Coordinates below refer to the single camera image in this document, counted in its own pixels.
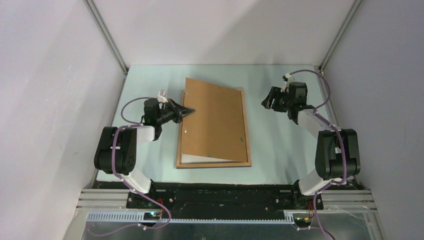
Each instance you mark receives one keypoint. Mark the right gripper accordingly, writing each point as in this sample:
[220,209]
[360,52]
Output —
[274,93]

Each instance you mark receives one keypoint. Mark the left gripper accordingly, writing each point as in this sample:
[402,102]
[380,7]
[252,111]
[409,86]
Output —
[183,110]

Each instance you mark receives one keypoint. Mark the brown backing board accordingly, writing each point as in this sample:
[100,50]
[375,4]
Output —
[213,121]

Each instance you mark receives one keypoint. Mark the beach photo print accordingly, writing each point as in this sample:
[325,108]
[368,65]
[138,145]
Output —
[195,159]

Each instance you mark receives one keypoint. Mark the wooden picture frame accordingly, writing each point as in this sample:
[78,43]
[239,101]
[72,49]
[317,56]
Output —
[246,132]

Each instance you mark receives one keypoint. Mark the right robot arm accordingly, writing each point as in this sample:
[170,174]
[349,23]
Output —
[337,155]

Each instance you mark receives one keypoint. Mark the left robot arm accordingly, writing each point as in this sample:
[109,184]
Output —
[116,151]

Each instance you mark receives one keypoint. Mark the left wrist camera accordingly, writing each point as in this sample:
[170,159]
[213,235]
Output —
[162,95]

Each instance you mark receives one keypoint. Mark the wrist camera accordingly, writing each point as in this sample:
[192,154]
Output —
[287,79]
[162,95]

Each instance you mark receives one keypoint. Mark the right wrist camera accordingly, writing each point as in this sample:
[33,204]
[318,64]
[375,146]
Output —
[287,79]

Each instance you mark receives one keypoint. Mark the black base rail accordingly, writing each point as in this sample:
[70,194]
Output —
[213,201]

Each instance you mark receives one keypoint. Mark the aluminium base frame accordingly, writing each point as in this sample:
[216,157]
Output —
[114,213]

